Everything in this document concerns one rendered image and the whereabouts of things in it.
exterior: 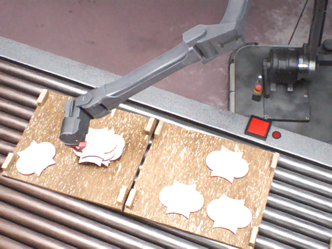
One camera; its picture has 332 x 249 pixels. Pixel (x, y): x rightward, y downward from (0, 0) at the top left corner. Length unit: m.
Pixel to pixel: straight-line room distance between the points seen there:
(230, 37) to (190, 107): 0.51
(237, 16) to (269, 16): 1.99
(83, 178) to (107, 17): 1.81
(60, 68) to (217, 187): 0.74
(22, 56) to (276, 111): 1.25
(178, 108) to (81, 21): 1.64
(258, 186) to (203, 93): 1.40
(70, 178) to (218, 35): 0.68
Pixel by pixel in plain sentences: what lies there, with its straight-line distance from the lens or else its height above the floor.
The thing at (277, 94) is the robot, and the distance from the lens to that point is 3.01.
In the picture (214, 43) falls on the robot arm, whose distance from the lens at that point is 1.68.
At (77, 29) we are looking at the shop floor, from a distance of 3.61.
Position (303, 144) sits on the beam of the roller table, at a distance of 2.09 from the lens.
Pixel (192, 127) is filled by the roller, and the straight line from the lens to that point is 2.08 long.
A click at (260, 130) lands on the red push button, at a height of 0.93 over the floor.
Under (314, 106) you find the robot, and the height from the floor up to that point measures 0.24.
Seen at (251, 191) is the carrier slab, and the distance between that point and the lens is 1.95.
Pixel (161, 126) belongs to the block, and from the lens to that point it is 2.03.
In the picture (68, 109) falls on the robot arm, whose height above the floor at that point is 1.18.
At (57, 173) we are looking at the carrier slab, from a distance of 2.00.
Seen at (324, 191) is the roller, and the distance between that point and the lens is 2.02.
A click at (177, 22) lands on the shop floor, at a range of 3.60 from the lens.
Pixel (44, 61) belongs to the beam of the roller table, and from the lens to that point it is 2.30.
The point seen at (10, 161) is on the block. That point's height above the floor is 0.96.
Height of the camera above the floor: 2.67
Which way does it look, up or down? 57 degrees down
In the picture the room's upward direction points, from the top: 1 degrees counter-clockwise
